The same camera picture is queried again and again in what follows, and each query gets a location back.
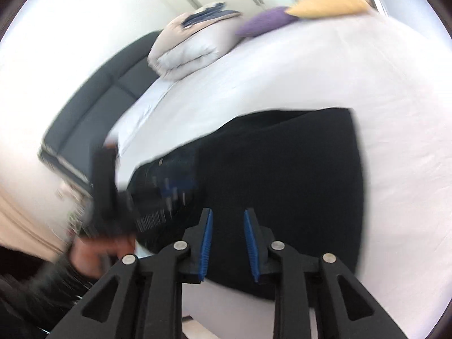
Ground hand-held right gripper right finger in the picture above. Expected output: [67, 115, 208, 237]
[244, 209, 407, 339]

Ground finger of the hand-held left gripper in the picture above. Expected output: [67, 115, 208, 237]
[155, 149, 199, 207]

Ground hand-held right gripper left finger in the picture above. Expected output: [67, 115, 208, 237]
[46, 208, 214, 339]

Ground black denim pants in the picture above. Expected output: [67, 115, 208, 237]
[129, 108, 366, 301]

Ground person's left forearm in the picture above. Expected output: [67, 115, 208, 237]
[0, 245, 97, 339]

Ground person's left hand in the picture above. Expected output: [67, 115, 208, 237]
[69, 235, 136, 279]

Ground dark grey padded headboard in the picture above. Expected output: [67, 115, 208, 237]
[39, 30, 163, 184]

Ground folded beige duvet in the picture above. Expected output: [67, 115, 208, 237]
[147, 2, 244, 81]

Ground blue folded cloth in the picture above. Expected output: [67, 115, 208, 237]
[182, 4, 228, 27]

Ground purple cushion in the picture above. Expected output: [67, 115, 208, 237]
[235, 6, 301, 38]

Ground white sheeted bed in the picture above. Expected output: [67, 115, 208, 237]
[106, 7, 452, 329]

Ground yellow cushion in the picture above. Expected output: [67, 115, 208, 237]
[287, 0, 371, 19]

